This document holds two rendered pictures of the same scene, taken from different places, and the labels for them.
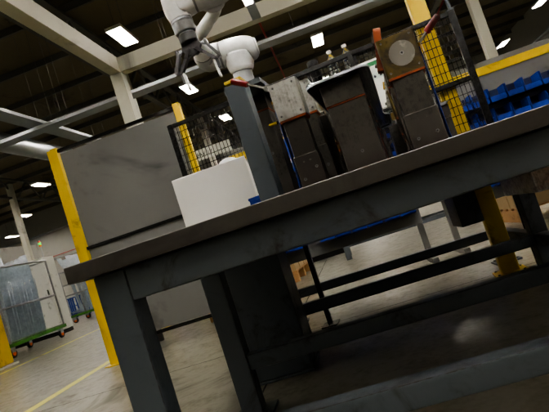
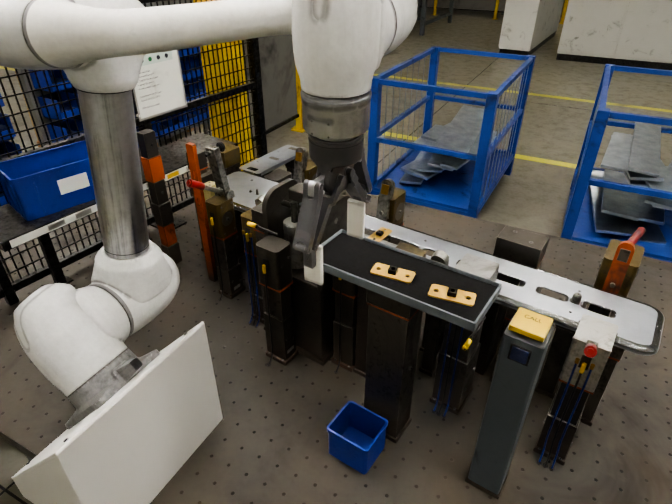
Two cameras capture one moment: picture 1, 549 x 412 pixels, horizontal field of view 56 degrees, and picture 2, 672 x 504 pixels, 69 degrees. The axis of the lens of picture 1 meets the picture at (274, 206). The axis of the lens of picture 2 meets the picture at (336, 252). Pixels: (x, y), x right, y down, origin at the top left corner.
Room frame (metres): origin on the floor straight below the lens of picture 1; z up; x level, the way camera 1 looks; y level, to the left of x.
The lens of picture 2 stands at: (1.80, 0.72, 1.73)
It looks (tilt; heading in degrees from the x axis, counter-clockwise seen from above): 33 degrees down; 290
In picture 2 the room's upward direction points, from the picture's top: straight up
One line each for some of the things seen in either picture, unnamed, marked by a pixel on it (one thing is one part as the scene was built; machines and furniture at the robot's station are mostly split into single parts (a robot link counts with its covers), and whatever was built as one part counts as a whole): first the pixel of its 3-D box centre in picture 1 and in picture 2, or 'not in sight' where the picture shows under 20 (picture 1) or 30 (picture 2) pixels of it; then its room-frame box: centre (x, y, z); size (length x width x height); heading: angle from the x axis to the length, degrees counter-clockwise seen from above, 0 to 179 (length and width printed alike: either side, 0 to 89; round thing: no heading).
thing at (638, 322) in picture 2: (360, 111); (387, 237); (2.08, -0.45, 1.00); 1.38 x 0.22 x 0.02; 166
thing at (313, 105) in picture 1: (310, 141); (459, 342); (1.83, -0.19, 0.90); 0.13 x 0.08 x 0.41; 76
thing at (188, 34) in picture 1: (190, 44); (336, 161); (2.03, 0.12, 1.46); 0.08 x 0.07 x 0.09; 81
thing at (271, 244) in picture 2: not in sight; (274, 306); (2.31, -0.18, 0.89); 0.09 x 0.08 x 0.38; 76
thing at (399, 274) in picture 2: not in sight; (392, 270); (1.97, -0.06, 1.17); 0.08 x 0.04 x 0.01; 175
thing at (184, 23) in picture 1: (184, 28); (336, 110); (2.02, 0.12, 1.53); 0.09 x 0.09 x 0.06
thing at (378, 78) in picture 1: (374, 85); (155, 71); (3.06, -0.80, 1.30); 0.23 x 0.02 x 0.31; 76
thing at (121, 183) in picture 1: (147, 234); not in sight; (4.51, 1.14, 1.00); 1.34 x 0.14 x 2.00; 83
